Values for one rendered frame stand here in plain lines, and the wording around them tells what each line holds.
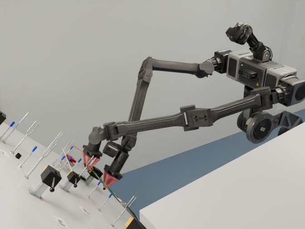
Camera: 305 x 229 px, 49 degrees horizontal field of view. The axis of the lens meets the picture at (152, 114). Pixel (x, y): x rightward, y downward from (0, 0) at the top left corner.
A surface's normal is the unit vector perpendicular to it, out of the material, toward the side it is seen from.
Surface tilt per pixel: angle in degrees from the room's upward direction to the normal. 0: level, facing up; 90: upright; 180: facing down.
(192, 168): 0
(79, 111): 90
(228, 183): 0
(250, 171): 0
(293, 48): 90
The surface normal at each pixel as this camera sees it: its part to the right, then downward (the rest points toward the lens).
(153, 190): -0.01, -0.88
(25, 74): 0.50, 0.42
